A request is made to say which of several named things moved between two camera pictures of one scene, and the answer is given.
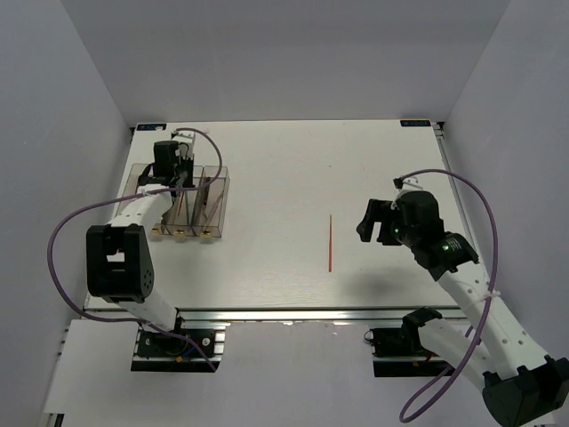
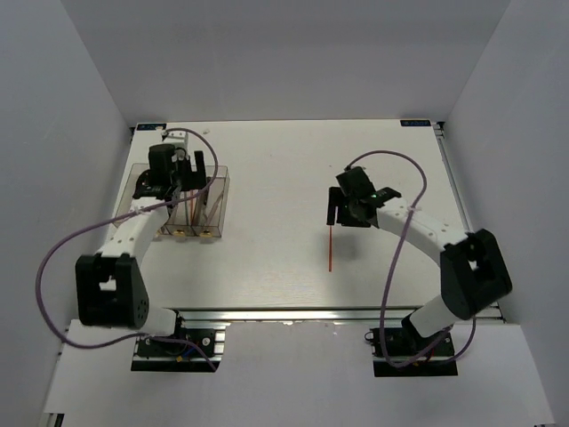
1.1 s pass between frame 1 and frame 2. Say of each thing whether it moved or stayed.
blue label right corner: stayed
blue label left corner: stayed
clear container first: stayed
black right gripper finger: moved
